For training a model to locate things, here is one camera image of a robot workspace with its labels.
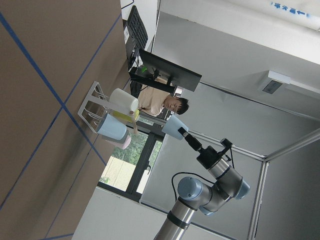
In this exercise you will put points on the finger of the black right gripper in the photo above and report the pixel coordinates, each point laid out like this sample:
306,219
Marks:
183,132

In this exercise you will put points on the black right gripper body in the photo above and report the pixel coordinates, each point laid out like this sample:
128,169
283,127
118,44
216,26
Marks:
207,157

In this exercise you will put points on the yellow plastic cup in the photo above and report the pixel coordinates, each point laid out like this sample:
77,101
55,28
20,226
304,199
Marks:
125,117

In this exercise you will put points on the pink plastic cup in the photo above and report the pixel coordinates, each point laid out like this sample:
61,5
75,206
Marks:
122,144

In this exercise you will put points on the pale green plastic cup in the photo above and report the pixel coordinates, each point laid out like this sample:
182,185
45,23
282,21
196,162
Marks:
124,99

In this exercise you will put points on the light blue plastic cup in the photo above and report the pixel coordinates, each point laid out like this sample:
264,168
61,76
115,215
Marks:
111,127

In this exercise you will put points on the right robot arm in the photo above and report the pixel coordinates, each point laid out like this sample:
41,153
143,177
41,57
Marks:
195,195

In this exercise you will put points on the seated person beige shirt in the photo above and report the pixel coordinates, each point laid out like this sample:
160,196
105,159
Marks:
152,100

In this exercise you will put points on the black monitor on stand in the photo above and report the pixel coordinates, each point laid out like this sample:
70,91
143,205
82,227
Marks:
163,74

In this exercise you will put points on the black keyboard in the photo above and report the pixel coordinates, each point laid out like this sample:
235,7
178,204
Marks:
139,32

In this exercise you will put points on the white wire cup rack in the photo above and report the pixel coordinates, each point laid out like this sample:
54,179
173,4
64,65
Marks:
96,105

